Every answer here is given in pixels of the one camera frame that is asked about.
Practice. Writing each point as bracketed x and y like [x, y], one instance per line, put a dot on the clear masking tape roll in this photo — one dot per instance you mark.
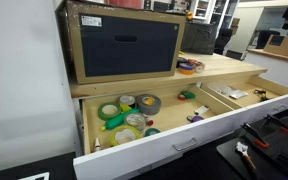
[142, 125]

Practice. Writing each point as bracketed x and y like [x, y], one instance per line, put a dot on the red and white tape roll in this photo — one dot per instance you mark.
[200, 67]

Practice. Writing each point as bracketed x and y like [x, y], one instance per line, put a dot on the black tape roll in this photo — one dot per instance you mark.
[180, 60]

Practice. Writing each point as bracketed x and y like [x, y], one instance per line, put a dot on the small green tape roll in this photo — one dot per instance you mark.
[189, 95]

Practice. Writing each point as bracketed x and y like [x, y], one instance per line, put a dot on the small red tape roll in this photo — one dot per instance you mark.
[181, 97]

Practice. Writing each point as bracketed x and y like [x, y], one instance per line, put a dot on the purple tape measure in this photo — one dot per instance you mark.
[197, 118]

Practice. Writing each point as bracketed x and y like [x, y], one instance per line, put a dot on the white and yellow tape roll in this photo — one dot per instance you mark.
[127, 99]

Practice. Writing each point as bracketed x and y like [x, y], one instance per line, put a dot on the small teal tape roll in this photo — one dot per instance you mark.
[147, 132]

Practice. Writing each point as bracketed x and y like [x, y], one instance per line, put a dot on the wooden drawer holding tape rolls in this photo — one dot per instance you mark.
[157, 150]

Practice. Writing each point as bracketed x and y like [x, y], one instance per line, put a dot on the dark green tape roll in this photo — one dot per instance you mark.
[100, 114]

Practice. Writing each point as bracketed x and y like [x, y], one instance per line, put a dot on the yellow-green tape roll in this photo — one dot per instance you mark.
[112, 138]

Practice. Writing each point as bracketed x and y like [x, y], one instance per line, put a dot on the small cardboard box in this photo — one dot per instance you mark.
[287, 46]

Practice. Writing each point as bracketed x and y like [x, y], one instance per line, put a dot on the white counter with wooden top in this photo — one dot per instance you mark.
[274, 70]

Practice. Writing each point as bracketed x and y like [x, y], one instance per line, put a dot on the black and yellow pliers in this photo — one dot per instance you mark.
[261, 95]

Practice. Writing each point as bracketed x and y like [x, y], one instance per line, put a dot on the white shelving unit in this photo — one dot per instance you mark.
[202, 10]

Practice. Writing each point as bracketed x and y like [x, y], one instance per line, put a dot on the silver antistatic bag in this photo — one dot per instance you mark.
[238, 94]

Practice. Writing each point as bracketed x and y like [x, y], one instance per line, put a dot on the yellow clamp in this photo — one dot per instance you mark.
[189, 15]

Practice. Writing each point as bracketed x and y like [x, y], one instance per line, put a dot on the black clamp with orange tip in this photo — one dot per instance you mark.
[277, 124]
[254, 135]

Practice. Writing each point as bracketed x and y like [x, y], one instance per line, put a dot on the red sheet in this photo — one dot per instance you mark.
[125, 3]

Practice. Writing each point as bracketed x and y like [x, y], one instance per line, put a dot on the white tube with red cap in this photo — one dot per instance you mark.
[149, 122]

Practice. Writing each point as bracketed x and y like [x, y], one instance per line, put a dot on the green plastic bottle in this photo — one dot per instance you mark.
[117, 121]

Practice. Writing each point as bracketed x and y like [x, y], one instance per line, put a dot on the cardboard box with dark panel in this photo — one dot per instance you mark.
[74, 40]

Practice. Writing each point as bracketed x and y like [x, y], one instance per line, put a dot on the small white glue bottle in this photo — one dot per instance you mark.
[97, 145]

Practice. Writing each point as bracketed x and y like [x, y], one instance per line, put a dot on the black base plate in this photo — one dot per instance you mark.
[274, 156]

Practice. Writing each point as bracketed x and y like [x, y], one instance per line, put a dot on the grey duct tape roll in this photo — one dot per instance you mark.
[149, 109]

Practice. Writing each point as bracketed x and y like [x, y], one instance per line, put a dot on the white flat frame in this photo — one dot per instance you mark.
[34, 176]

